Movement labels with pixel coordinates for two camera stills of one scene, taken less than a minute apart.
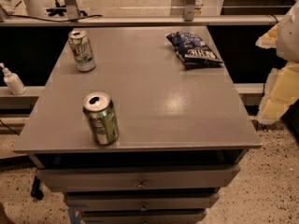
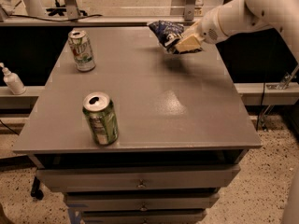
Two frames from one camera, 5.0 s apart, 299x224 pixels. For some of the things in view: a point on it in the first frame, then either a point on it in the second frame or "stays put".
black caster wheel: x=35 y=191 stays put
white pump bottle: x=13 y=81 stays put
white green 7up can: x=81 y=50 stays put
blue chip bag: x=192 y=50 → x=167 y=34
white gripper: x=290 y=37 → x=207 y=29
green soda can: x=101 y=113 stays put
